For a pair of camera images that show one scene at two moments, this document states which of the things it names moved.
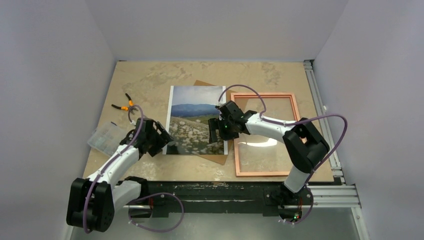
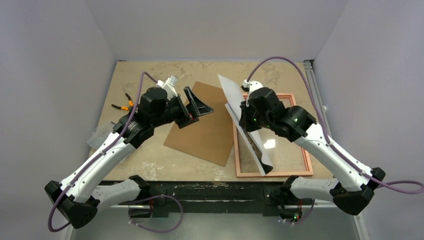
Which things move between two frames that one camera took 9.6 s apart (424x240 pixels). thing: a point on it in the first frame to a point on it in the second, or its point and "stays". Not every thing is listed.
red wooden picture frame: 236,141 stays
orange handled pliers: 126,108 stays
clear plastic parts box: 106,138 stays
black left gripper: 163,139 to 191,113
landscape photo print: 190,108 to 233,99
